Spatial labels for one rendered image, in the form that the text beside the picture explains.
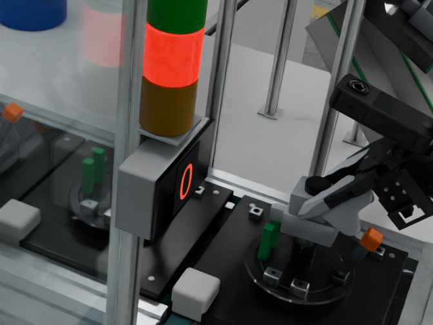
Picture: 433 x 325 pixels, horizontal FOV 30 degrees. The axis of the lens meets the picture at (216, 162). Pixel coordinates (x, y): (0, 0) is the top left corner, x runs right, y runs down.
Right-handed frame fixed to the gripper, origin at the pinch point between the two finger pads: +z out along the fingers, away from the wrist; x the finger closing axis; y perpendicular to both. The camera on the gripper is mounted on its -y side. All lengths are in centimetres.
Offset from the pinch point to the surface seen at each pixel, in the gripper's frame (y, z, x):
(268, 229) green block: 0.6, 6.6, -2.0
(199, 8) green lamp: -25.0, -16.7, -19.9
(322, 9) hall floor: 15, 129, 299
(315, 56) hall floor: 25, 121, 248
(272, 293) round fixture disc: 6.2, 8.4, -6.7
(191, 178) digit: -13.0, -2.6, -17.6
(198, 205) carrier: -4.4, 19.6, 6.0
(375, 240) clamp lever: 8.2, -3.7, -0.7
